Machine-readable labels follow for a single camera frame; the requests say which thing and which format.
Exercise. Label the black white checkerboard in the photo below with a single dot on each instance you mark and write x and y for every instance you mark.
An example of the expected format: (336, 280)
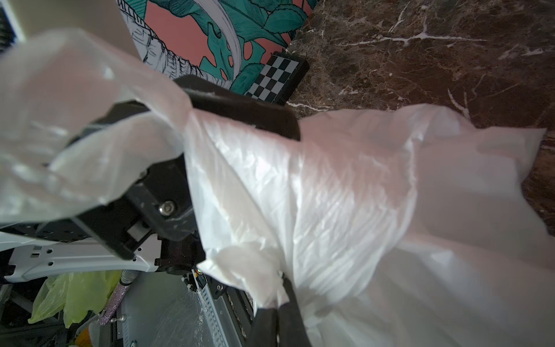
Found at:
(279, 78)

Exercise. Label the white slotted cable duct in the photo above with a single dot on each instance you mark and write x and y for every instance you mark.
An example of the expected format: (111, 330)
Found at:
(214, 324)

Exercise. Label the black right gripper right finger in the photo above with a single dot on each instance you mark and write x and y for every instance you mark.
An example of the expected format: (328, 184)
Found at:
(291, 329)

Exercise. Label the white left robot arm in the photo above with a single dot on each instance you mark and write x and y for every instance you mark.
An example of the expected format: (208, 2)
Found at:
(152, 227)

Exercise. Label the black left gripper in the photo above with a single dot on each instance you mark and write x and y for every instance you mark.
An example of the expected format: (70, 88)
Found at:
(152, 227)

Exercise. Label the yellow green plastic bag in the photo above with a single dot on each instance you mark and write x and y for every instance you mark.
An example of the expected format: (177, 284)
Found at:
(74, 294)

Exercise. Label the white plastic bag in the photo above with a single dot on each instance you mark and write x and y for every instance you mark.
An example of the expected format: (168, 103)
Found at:
(403, 228)

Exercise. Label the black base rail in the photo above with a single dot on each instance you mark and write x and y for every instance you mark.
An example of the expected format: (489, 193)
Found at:
(234, 310)

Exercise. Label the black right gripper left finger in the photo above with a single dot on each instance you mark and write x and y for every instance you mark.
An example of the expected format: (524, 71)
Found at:
(263, 331)

